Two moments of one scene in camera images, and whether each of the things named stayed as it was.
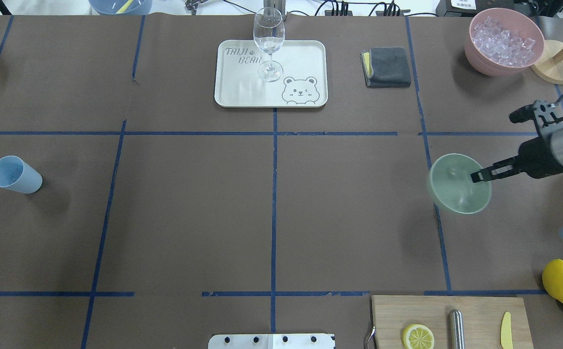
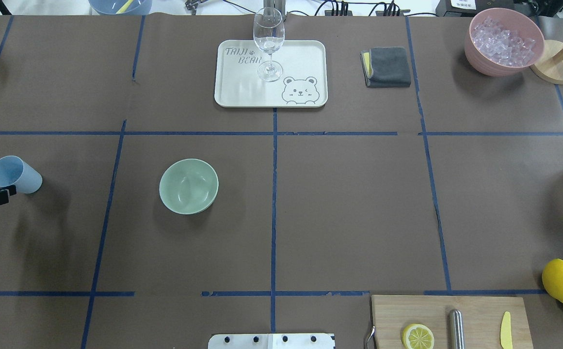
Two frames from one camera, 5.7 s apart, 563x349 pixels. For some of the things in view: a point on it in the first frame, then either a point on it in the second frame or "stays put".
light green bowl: (452, 184) -> (188, 186)
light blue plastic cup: (12, 172) stays put
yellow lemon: (562, 280) stays put
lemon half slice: (417, 336) stays put
